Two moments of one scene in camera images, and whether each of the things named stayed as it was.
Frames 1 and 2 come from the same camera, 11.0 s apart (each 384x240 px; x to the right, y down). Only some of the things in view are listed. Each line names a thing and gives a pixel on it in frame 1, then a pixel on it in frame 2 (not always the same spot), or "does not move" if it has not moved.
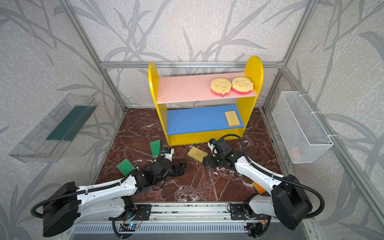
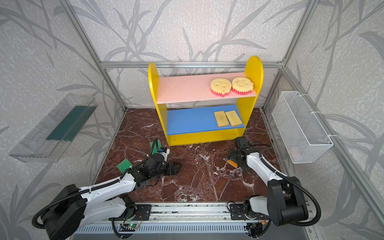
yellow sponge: x=197 y=153 to x=221 y=118
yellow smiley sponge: x=242 y=85 does not move
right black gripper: x=212 y=160 to x=235 y=156
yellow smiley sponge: x=221 y=87 does not move
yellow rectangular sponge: x=232 y=118 does not move
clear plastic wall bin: x=46 y=142 does not move
